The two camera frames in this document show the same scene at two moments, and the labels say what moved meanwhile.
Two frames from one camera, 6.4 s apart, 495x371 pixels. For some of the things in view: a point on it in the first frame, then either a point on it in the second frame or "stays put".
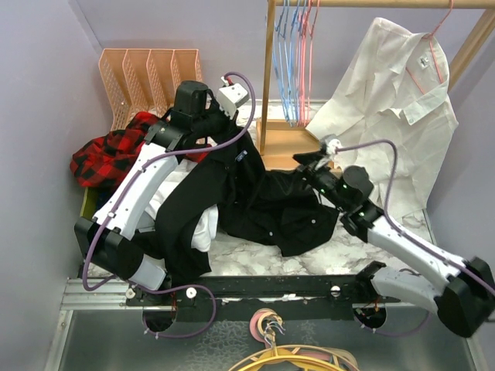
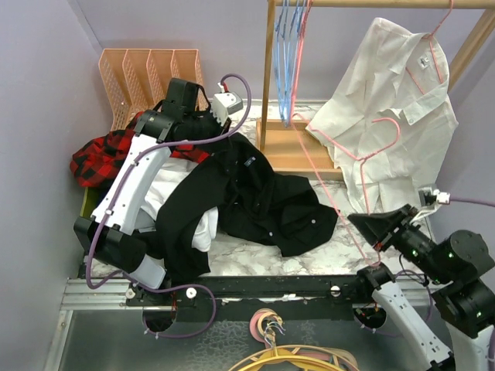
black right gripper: x=306 y=158 → x=377 y=226
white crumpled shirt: x=207 y=224 stays put
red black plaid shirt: x=99 y=160 stays put
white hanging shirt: x=390 y=113 stays put
